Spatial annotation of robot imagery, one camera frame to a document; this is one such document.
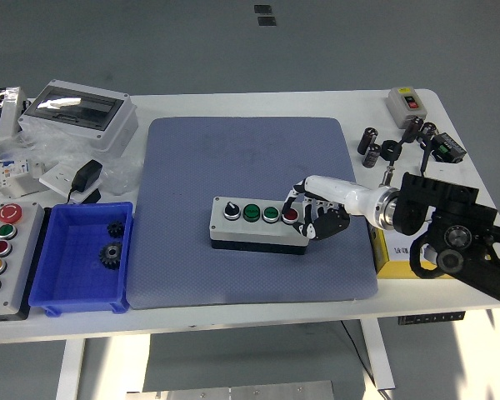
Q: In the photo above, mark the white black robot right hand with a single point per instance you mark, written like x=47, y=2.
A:
x=333, y=189

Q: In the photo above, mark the grey four-button control box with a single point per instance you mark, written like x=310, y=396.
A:
x=250, y=231

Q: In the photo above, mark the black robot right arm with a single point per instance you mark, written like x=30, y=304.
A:
x=441, y=200

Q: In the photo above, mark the grey five-button control station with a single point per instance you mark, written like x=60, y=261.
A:
x=21, y=258

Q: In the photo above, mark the black cylindrical capacitor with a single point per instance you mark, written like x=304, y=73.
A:
x=367, y=141
x=411, y=127
x=371, y=156
x=429, y=130

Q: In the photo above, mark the black hex nut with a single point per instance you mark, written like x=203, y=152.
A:
x=389, y=151

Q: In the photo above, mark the yellow white cardboard box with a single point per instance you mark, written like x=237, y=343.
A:
x=383, y=266

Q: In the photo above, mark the black module green terminal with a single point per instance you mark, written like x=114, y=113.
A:
x=448, y=148

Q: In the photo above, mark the blue-grey mat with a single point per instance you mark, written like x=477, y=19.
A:
x=191, y=258

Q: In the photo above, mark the black table control panel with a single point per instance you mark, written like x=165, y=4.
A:
x=431, y=318

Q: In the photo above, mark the white table leg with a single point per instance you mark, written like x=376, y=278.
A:
x=70, y=371
x=379, y=358

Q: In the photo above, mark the dark floor plate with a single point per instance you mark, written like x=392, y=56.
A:
x=263, y=9
x=266, y=21

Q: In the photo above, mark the clear plastic bag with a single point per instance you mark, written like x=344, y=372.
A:
x=123, y=175

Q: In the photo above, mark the small black bevel gear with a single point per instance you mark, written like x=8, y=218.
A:
x=115, y=230

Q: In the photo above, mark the grey metal plate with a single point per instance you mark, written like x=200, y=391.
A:
x=233, y=392

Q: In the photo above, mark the grey distribution box clear lid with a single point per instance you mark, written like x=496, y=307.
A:
x=112, y=137

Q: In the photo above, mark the large black bevel gear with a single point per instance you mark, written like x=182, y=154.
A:
x=110, y=255

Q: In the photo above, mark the black power adapter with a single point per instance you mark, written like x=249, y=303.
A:
x=87, y=173

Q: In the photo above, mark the blue plastic bin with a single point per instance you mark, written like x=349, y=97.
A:
x=66, y=271

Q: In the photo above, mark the white circuit breaker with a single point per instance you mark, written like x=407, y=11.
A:
x=12, y=175

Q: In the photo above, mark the grey switch box red button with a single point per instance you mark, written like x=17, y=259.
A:
x=400, y=109

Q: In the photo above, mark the white wall socket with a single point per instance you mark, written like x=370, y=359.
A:
x=54, y=178

